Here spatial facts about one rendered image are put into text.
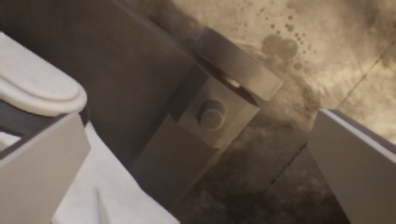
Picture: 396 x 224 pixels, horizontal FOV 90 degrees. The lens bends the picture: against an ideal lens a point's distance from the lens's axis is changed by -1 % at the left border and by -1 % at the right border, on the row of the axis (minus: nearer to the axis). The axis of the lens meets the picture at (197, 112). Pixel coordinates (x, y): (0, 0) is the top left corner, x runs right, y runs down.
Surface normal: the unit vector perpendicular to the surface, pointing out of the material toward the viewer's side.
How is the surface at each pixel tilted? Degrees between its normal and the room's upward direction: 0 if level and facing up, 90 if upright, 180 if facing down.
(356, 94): 0
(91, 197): 90
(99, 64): 0
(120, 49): 0
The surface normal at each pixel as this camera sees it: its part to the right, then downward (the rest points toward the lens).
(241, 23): -0.08, 0.32
